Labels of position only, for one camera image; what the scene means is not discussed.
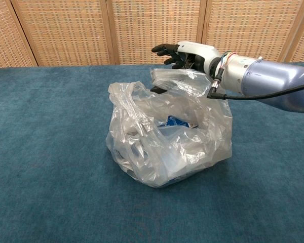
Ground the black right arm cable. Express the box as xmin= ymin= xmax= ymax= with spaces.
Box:
xmin=206 ymin=67 xmax=304 ymax=101

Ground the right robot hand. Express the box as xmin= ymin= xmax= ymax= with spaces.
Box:
xmin=150 ymin=41 xmax=222 ymax=95

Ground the clear plastic shopping bag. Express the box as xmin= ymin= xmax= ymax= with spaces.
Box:
xmin=105 ymin=67 xmax=233 ymax=188

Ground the teal table cloth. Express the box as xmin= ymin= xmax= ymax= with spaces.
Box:
xmin=0 ymin=61 xmax=304 ymax=243

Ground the woven rattan folding screen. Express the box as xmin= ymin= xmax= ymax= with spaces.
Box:
xmin=0 ymin=0 xmax=304 ymax=68

